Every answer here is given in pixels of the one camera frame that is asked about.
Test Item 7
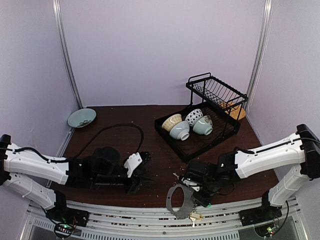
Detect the yellow tagged key bunch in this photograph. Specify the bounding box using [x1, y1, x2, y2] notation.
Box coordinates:
[189, 211, 203, 228]

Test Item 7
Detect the left corner metal post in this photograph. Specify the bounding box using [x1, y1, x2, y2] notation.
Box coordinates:
[52, 0, 83, 109]

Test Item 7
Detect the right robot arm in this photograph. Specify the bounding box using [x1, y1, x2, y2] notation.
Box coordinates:
[180, 124, 320, 221]

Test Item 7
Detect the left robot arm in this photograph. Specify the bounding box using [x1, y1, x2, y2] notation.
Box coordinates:
[0, 134, 153, 222]

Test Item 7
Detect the right corner metal post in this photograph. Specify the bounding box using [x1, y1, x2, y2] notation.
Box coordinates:
[245, 0, 273, 112]

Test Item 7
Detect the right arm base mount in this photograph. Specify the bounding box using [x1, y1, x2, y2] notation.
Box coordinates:
[239, 190, 282, 238]

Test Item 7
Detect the yellow dotted bowl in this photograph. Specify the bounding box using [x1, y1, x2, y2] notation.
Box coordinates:
[161, 113, 182, 132]

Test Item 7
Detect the corner metal post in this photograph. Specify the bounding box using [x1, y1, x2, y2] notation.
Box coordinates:
[52, 0, 83, 109]
[245, 0, 273, 112]

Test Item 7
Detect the black white patterned bowl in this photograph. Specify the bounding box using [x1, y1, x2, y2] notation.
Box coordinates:
[185, 108, 203, 127]

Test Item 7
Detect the aluminium rail frame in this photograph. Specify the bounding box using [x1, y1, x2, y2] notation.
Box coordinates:
[17, 197, 311, 240]

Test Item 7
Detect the grey striped bowl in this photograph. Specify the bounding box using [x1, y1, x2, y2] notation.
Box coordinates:
[169, 120, 190, 141]

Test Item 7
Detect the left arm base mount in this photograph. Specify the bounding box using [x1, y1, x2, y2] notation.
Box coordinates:
[43, 190, 90, 240]

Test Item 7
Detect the pale green bowl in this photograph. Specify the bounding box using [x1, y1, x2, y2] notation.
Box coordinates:
[192, 114, 213, 136]

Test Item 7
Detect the black key holder strap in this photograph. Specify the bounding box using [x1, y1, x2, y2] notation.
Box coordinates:
[165, 183, 198, 220]

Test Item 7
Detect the pale green plate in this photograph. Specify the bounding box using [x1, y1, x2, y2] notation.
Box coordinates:
[67, 108, 97, 128]

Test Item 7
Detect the black braided cable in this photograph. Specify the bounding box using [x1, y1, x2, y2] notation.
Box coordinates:
[67, 123, 145, 163]

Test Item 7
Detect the black wire dish rack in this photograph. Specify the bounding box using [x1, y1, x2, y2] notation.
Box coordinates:
[154, 72, 249, 163]

